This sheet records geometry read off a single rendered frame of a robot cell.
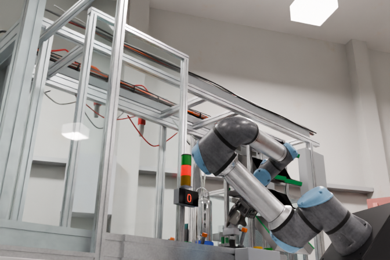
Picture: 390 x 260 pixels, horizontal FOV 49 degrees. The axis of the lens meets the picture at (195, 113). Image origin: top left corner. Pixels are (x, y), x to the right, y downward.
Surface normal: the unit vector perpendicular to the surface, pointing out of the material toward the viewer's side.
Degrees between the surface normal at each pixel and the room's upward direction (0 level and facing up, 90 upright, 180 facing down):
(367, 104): 90
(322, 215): 119
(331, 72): 90
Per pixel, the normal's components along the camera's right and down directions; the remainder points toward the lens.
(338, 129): 0.29, -0.37
